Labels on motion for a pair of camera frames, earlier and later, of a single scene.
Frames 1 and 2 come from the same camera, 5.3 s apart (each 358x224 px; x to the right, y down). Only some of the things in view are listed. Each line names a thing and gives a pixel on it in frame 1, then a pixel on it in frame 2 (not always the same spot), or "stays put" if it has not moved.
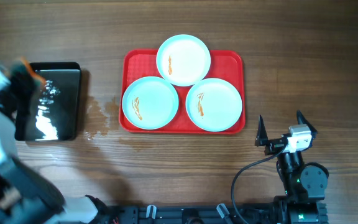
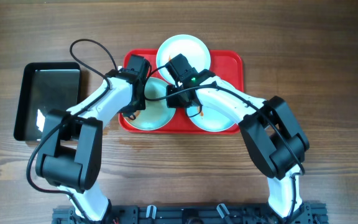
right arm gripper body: x=274 y=145 to x=178 y=101
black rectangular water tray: x=54 y=114 stays put
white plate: x=183 y=60 stays put
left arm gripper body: x=23 y=82 to x=137 y=104
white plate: x=150 y=102 stays put
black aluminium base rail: x=219 y=214 stays put
